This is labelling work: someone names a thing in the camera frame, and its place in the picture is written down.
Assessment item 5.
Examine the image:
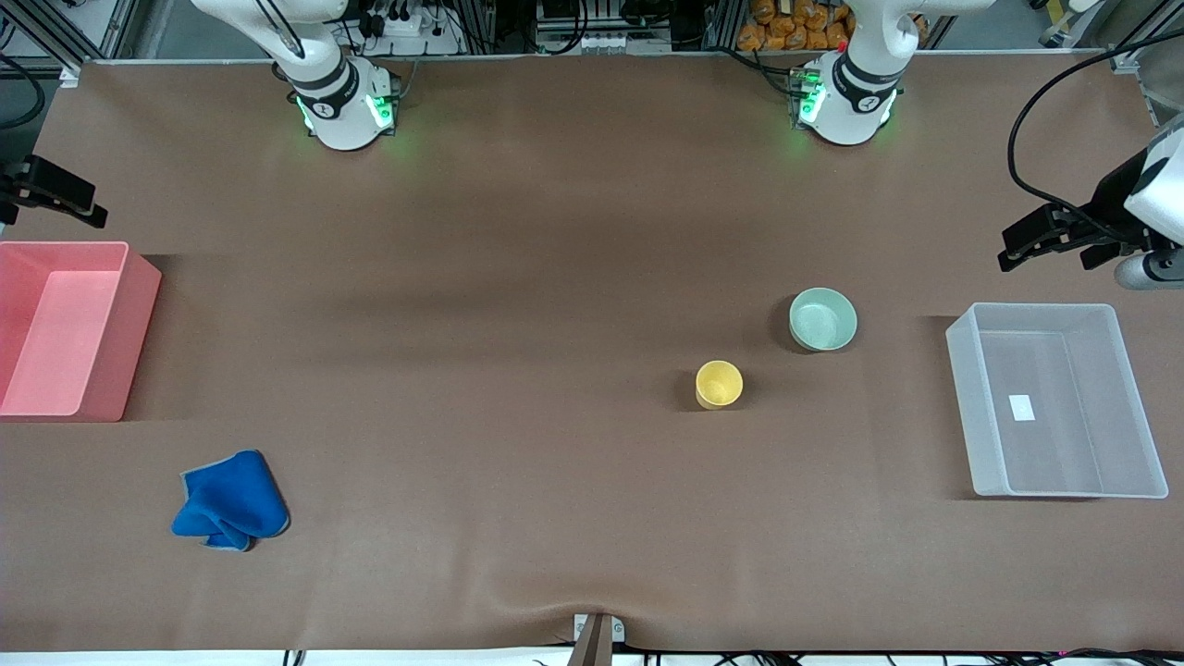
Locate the black floor cable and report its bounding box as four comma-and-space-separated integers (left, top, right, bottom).
638, 649, 1184, 666

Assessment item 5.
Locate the aluminium frame profile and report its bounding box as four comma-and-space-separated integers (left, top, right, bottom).
0, 0, 142, 77
1113, 31, 1184, 77

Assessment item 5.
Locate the long white socket strip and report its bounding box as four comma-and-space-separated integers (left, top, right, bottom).
536, 32, 673, 56

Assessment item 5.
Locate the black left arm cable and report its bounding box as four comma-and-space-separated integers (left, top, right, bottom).
1007, 32, 1184, 234

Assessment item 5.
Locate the blue cloth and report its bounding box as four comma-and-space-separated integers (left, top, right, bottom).
171, 450, 290, 552

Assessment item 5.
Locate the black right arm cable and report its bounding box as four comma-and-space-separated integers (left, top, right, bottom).
254, 0, 304, 58

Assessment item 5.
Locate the black electronics box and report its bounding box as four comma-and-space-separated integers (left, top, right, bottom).
536, 0, 678, 34

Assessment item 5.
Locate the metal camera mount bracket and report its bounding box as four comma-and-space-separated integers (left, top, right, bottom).
573, 612, 626, 666

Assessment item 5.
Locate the yellow cup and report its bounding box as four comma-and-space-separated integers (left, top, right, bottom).
696, 360, 745, 411

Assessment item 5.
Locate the white power strip with plugs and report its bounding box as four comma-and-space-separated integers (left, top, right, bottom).
356, 0, 465, 56

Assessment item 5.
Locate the clear plastic bin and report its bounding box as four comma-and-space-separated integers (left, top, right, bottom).
945, 302, 1169, 501

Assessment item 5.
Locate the mint green bowl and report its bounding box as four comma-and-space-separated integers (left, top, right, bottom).
789, 288, 858, 353

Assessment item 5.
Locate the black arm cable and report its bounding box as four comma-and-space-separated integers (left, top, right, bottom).
1007, 32, 1184, 234
254, 0, 304, 58

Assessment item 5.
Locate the pink plastic bin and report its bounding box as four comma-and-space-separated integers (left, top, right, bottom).
0, 241, 163, 424

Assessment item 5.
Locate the brown table cover mat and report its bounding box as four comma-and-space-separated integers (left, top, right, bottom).
0, 51, 1184, 654

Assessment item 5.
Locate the orange snack bag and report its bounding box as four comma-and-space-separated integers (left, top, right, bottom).
737, 0, 854, 53

